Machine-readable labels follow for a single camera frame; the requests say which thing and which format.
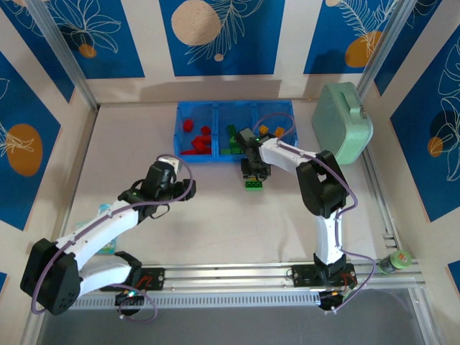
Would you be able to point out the green long lego brick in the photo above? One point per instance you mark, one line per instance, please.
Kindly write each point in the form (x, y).
(253, 185)

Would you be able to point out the yellow hollow lego brick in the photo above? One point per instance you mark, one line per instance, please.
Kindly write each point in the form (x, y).
(264, 128)

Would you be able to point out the yellow sloped lego brick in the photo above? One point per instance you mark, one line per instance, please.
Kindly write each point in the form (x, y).
(279, 131)

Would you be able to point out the red lego brick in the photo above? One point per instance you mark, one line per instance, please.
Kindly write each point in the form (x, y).
(198, 143)
(205, 130)
(207, 146)
(187, 125)

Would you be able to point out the dark green lego brick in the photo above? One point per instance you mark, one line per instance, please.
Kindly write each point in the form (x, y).
(231, 129)

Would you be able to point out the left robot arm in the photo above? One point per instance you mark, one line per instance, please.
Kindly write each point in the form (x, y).
(100, 230)

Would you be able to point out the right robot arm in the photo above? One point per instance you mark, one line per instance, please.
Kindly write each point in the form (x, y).
(280, 154)

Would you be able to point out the blue three-compartment bin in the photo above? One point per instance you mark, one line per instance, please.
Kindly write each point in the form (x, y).
(219, 115)

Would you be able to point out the light blue packet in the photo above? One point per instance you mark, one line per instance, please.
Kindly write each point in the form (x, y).
(108, 248)

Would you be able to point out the mint green carry case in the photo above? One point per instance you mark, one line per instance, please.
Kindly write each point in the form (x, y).
(341, 125)

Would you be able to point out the green plastic bottle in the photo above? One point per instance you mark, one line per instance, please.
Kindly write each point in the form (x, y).
(395, 262)

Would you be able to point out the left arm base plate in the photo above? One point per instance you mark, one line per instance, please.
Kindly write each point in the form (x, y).
(154, 278)

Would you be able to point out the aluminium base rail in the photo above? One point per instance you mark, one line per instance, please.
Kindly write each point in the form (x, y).
(230, 276)

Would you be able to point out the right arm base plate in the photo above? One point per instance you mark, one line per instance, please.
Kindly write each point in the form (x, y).
(305, 278)

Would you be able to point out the aluminium frame post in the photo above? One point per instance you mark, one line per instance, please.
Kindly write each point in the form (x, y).
(384, 46)
(64, 54)

